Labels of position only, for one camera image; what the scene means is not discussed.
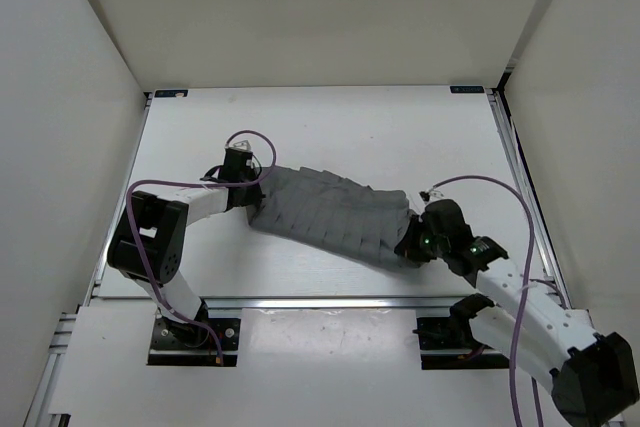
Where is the blue label corner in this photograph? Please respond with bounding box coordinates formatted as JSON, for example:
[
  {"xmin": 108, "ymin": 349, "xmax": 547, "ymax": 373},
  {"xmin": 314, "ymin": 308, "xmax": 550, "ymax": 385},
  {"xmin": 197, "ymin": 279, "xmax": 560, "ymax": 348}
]
[
  {"xmin": 450, "ymin": 85, "xmax": 485, "ymax": 94},
  {"xmin": 154, "ymin": 89, "xmax": 189, "ymax": 98}
]

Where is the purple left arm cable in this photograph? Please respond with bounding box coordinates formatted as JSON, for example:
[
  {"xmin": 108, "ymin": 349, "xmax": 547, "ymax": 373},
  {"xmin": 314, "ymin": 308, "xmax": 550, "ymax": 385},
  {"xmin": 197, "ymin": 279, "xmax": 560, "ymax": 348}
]
[{"xmin": 126, "ymin": 128, "xmax": 279, "ymax": 367}]

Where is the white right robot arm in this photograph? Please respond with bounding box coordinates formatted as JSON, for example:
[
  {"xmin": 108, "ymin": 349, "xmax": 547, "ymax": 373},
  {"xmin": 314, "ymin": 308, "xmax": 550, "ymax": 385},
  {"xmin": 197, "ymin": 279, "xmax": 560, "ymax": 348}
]
[{"xmin": 397, "ymin": 199, "xmax": 639, "ymax": 426}]

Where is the blue label left corner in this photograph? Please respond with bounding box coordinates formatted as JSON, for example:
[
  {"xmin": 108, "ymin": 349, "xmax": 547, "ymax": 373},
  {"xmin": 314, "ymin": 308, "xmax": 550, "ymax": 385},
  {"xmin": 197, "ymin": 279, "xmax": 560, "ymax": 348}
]
[{"xmin": 154, "ymin": 89, "xmax": 189, "ymax": 98}]

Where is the blue label right corner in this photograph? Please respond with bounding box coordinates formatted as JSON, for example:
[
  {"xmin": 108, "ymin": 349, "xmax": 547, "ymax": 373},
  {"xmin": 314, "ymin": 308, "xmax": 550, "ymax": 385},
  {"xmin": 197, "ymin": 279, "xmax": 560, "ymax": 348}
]
[{"xmin": 450, "ymin": 85, "xmax": 485, "ymax": 94}]

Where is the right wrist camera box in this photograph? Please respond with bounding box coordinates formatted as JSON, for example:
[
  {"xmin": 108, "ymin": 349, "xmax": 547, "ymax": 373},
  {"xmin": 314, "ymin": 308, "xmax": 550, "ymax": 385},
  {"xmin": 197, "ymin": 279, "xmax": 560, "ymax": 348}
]
[{"xmin": 419, "ymin": 189, "xmax": 445, "ymax": 203}]

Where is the aluminium frame rail right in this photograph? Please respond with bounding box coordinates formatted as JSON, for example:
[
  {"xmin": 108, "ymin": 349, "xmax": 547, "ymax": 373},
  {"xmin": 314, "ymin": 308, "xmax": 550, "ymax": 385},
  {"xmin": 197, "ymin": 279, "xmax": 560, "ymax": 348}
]
[{"xmin": 487, "ymin": 89, "xmax": 571, "ymax": 307}]

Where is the grey pleated skirt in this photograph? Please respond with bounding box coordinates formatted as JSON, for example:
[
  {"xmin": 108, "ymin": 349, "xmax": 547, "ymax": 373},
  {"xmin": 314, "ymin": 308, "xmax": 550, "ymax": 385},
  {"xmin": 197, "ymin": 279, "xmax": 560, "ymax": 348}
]
[{"xmin": 247, "ymin": 166, "xmax": 429, "ymax": 269}]

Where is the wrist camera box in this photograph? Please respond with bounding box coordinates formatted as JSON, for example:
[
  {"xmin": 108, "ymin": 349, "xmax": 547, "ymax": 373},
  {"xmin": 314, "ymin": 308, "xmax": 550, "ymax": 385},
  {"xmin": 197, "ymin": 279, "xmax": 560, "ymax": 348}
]
[
  {"xmin": 419, "ymin": 189, "xmax": 445, "ymax": 203},
  {"xmin": 225, "ymin": 139, "xmax": 252, "ymax": 152}
]

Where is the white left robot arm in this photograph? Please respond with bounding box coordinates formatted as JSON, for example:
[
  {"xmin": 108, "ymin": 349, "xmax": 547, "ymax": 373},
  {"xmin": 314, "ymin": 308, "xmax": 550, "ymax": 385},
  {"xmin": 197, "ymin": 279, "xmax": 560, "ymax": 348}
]
[{"xmin": 107, "ymin": 141, "xmax": 262, "ymax": 347}]

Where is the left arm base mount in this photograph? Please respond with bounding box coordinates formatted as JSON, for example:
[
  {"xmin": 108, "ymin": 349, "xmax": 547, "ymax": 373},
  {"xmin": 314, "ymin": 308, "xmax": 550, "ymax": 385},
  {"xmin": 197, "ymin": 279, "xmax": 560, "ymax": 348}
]
[{"xmin": 147, "ymin": 309, "xmax": 241, "ymax": 368}]

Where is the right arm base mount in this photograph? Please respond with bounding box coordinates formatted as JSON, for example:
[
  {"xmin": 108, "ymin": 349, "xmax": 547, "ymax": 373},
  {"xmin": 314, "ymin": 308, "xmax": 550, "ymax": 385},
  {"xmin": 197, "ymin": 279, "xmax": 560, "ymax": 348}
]
[{"xmin": 413, "ymin": 294, "xmax": 509, "ymax": 371}]

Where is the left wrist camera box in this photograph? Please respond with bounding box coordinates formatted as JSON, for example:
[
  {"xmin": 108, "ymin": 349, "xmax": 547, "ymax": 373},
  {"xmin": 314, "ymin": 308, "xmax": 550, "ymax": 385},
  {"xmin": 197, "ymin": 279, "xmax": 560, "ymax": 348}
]
[{"xmin": 225, "ymin": 139, "xmax": 252, "ymax": 152}]

